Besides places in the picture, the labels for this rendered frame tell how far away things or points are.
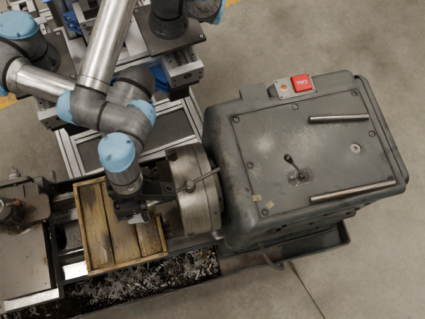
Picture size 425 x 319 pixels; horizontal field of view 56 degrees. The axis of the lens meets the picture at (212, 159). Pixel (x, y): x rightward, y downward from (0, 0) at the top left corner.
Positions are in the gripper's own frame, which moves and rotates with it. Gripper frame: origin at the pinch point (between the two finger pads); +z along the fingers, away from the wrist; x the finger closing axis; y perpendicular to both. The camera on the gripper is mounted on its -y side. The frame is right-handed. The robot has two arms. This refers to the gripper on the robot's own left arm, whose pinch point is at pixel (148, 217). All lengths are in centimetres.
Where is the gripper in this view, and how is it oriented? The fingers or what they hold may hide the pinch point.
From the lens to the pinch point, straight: 116.7
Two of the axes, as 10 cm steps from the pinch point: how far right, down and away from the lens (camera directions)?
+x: 2.7, 7.9, -5.5
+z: 0.1, 5.7, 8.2
